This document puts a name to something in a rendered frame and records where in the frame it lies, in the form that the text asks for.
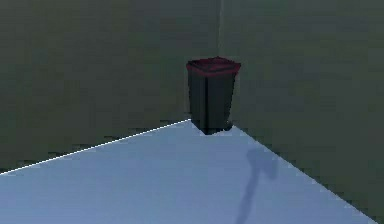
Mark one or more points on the black trash can red lid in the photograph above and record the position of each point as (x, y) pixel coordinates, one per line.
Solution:
(211, 100)

